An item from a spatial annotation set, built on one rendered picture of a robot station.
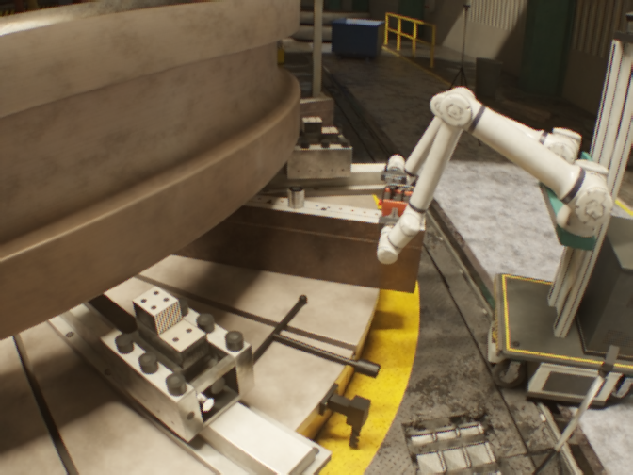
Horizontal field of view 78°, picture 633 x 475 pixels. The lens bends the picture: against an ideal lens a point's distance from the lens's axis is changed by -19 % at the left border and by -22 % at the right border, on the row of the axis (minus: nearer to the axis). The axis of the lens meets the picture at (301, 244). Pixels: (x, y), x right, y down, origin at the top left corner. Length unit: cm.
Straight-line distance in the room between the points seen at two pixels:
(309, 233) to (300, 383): 80
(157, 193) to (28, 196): 45
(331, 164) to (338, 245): 100
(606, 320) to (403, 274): 108
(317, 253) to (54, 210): 142
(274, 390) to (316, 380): 18
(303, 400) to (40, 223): 118
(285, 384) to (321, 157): 175
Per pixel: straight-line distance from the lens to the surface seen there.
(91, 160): 160
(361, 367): 201
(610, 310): 231
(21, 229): 151
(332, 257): 244
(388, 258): 198
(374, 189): 346
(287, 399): 192
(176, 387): 144
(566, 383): 247
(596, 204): 174
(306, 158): 324
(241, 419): 166
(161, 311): 153
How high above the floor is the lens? 177
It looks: 31 degrees down
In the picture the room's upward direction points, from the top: 1 degrees clockwise
